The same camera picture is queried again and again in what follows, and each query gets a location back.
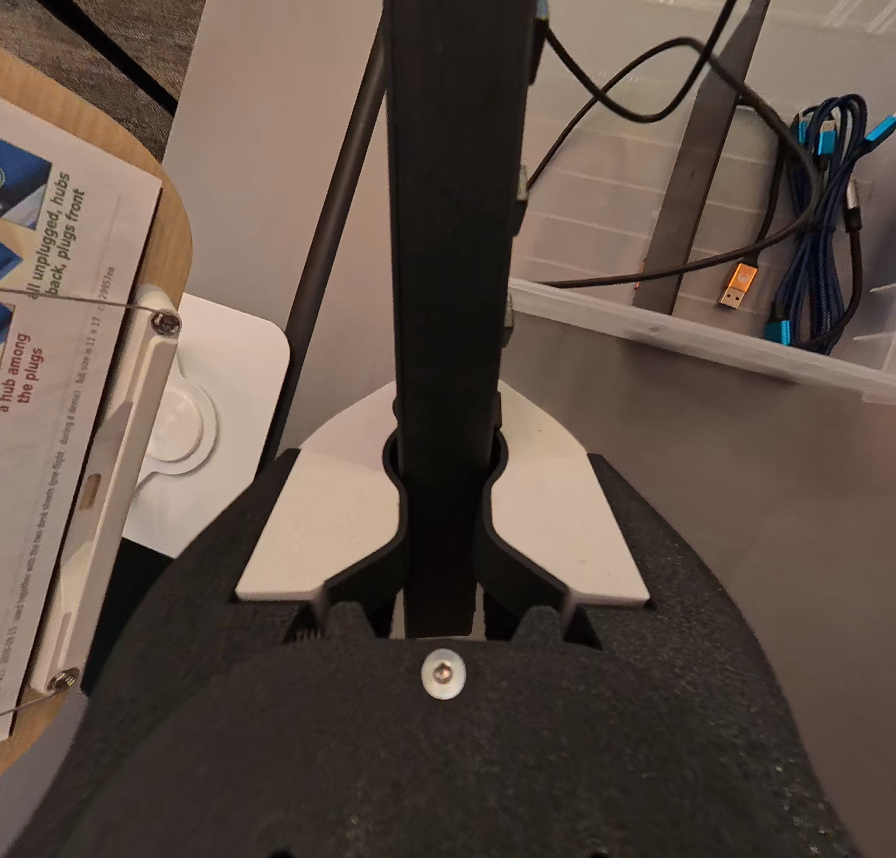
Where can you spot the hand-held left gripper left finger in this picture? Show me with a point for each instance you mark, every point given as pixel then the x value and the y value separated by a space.
pixel 329 522

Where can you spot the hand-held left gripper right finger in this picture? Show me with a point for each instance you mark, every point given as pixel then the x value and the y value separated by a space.
pixel 560 522

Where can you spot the black USB hub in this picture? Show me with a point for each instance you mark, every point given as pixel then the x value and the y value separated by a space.
pixel 455 242

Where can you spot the clear plastic bin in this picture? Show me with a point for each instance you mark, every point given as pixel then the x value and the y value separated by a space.
pixel 595 207

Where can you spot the instruction sheet on wooden stand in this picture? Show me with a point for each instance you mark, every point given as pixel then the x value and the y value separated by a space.
pixel 140 130

